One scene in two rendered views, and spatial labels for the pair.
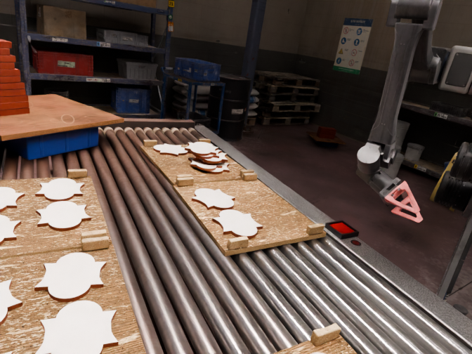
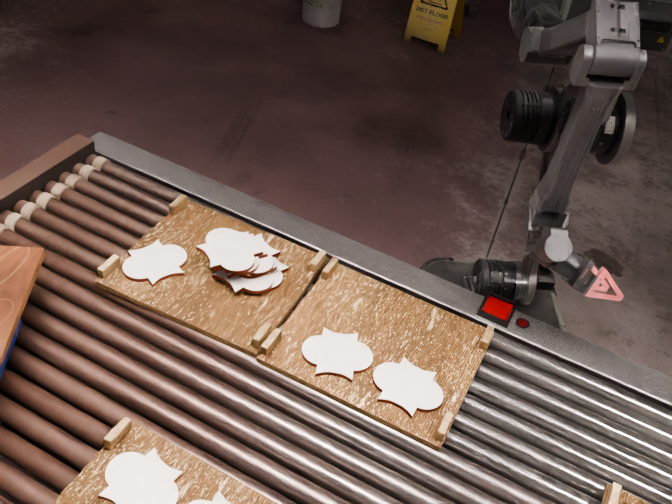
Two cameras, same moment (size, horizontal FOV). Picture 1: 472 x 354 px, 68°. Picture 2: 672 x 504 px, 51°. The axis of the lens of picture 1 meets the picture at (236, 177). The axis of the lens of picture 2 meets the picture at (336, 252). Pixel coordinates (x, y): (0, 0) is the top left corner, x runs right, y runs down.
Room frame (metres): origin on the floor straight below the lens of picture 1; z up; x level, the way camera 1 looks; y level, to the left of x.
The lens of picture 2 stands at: (0.27, 0.67, 2.08)
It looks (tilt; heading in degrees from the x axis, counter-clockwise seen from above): 41 degrees down; 323
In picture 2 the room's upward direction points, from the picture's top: 9 degrees clockwise
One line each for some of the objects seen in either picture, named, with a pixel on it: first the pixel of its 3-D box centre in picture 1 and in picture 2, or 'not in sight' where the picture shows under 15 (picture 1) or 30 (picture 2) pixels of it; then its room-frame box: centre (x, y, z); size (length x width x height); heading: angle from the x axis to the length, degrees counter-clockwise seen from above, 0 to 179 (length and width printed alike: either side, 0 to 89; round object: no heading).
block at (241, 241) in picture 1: (238, 242); (444, 425); (0.78, -0.03, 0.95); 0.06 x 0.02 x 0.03; 122
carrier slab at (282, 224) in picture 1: (244, 208); (380, 346); (1.02, -0.04, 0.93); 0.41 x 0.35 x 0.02; 32
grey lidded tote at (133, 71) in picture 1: (137, 69); not in sight; (5.22, 1.68, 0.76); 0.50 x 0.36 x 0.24; 134
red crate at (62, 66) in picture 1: (62, 62); not in sight; (4.64, 2.47, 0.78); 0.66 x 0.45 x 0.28; 128
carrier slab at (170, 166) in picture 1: (195, 162); (216, 270); (1.38, 0.18, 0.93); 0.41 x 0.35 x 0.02; 34
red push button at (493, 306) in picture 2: (341, 230); (497, 309); (1.00, -0.36, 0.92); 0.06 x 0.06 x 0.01; 31
